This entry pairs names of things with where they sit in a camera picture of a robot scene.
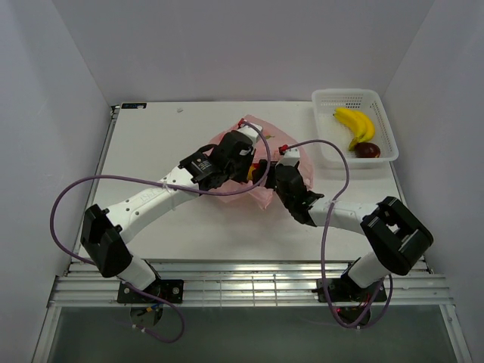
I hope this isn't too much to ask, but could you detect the dark label on table corner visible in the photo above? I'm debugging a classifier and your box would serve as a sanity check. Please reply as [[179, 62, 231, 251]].
[[121, 102, 147, 110]]

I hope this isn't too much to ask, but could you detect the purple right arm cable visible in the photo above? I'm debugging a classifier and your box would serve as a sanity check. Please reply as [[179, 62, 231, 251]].
[[279, 139, 394, 329]]

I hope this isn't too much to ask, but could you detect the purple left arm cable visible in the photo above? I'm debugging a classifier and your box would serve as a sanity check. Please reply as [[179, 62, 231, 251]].
[[49, 120, 272, 343]]

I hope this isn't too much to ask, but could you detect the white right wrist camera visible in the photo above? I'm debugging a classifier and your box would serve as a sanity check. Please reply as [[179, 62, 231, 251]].
[[277, 144, 300, 167]]

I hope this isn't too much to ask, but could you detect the yellow fake banana bunch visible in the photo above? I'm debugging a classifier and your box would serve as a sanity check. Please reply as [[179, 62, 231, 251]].
[[333, 107, 375, 151]]

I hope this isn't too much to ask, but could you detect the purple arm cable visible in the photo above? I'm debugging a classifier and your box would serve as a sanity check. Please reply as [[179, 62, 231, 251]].
[[279, 139, 394, 329], [49, 120, 272, 343]]

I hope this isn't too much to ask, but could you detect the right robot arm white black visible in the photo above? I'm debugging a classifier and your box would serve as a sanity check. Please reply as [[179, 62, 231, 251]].
[[252, 160, 434, 302]]

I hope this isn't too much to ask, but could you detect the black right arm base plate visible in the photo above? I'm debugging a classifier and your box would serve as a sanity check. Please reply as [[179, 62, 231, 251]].
[[326, 278, 387, 303]]

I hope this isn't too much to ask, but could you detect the pink plastic bag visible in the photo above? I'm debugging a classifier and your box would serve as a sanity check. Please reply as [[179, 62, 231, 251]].
[[216, 114, 314, 209]]

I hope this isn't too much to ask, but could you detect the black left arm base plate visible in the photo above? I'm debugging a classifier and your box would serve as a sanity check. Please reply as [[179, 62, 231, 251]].
[[116, 279, 185, 304]]

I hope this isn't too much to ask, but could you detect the yellow fake fruit in bag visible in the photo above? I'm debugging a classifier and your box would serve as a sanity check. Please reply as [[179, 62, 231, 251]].
[[247, 164, 258, 183]]

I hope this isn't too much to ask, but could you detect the aluminium table edge rail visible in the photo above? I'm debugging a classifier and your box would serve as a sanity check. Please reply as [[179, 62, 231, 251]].
[[49, 262, 454, 308]]

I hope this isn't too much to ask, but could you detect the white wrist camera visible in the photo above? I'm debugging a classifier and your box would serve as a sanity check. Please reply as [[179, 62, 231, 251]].
[[237, 118, 263, 146], [277, 144, 300, 167]]

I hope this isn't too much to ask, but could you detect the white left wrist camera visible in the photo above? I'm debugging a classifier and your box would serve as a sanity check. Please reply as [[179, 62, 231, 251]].
[[237, 118, 263, 146]]

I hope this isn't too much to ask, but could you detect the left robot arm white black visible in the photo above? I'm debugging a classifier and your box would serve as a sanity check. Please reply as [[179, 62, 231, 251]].
[[80, 126, 259, 303]]

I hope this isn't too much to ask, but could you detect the white plastic basket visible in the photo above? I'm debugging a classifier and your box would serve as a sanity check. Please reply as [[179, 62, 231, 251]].
[[312, 88, 399, 168]]

